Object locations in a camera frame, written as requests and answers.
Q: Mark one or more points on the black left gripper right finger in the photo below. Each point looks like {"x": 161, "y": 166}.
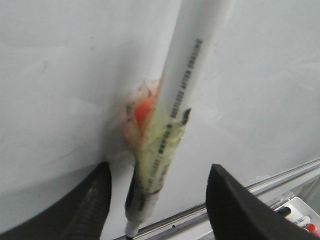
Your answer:
{"x": 236, "y": 214}

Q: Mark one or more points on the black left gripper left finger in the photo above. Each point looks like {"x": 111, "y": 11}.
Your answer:
{"x": 79, "y": 215}

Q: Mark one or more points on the white whiteboard marker pen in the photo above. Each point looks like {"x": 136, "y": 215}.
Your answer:
{"x": 154, "y": 145}

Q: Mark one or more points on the white whiteboard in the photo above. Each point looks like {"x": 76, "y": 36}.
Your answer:
{"x": 67, "y": 68}

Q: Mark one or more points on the black marker in tray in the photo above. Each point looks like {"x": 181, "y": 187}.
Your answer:
{"x": 284, "y": 211}

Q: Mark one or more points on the white plastic tray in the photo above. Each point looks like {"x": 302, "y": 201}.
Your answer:
{"x": 301, "y": 214}

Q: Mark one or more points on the red marker in tray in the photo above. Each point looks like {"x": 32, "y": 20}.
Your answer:
{"x": 310, "y": 227}

